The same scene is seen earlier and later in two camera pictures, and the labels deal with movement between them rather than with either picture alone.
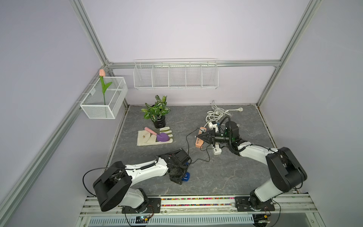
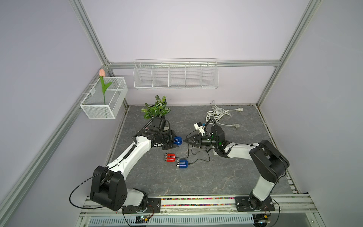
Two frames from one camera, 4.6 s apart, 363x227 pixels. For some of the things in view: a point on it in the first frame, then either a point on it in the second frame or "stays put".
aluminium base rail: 300,206 stays put
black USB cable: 209,157 stays put
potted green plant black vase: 157,112 stays put
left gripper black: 177,179 to 168,146
